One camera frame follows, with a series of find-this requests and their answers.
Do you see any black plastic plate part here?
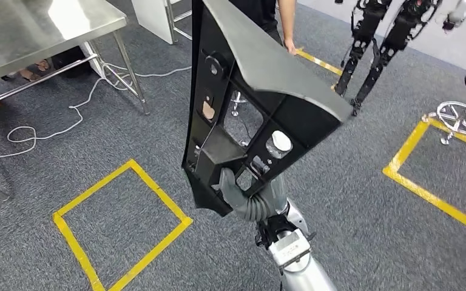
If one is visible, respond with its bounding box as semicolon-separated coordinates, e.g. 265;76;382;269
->
181;0;354;218

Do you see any white cabinet panel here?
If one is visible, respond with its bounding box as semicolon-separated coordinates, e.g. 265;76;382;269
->
130;0;178;45

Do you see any person's hand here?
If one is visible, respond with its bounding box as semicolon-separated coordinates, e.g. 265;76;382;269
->
283;37;299;56

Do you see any white floor cable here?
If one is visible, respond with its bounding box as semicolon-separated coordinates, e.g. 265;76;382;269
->
0;65;192;159

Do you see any white round cap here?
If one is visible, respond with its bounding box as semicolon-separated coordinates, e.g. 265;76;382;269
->
265;129;294;160

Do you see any black idle humanoid robot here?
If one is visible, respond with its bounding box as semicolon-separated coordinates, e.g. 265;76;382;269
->
333;0;466;117

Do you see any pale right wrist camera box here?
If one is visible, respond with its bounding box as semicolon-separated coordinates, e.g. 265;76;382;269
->
268;230;312;269

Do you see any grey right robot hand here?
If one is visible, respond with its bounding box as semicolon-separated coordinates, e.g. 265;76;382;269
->
218;155;289;216

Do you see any yellow floor tape square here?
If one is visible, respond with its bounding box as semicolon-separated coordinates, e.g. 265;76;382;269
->
295;47;344;92
382;118;466;242
52;159;194;291

